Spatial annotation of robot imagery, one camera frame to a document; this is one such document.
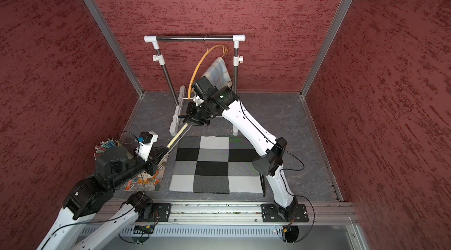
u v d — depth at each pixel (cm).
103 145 79
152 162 54
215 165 88
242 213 76
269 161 46
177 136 68
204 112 60
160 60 81
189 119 62
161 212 74
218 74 92
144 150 54
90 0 77
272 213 74
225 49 95
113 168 45
